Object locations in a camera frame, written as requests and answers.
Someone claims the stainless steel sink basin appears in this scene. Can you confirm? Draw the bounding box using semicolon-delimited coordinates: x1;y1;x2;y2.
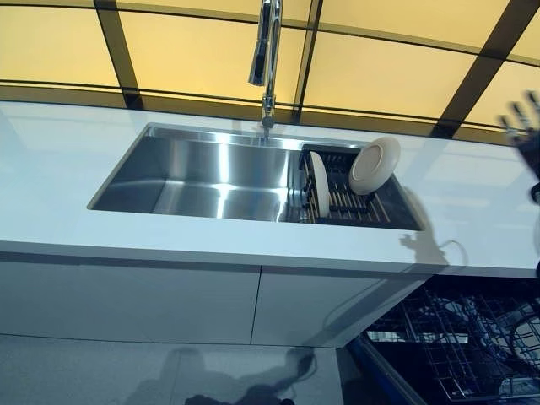
87;121;427;232

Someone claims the chrome gooseneck kitchen faucet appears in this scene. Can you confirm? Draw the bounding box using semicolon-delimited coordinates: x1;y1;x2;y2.
247;0;283;143

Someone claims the black wire lower dishwasher rack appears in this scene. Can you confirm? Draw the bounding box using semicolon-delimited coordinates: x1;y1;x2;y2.
370;290;540;402

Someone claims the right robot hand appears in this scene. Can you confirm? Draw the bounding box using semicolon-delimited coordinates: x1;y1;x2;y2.
497;89;540;185

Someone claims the white cabinet door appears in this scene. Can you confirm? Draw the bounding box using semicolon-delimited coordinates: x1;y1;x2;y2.
251;269;431;349
0;261;263;345

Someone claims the cream ceramic plate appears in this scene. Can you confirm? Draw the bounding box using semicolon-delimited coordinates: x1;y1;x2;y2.
348;136;402;196
310;150;331;216

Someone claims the black dish drying rack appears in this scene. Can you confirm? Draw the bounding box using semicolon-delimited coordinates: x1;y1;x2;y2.
297;143;392;224

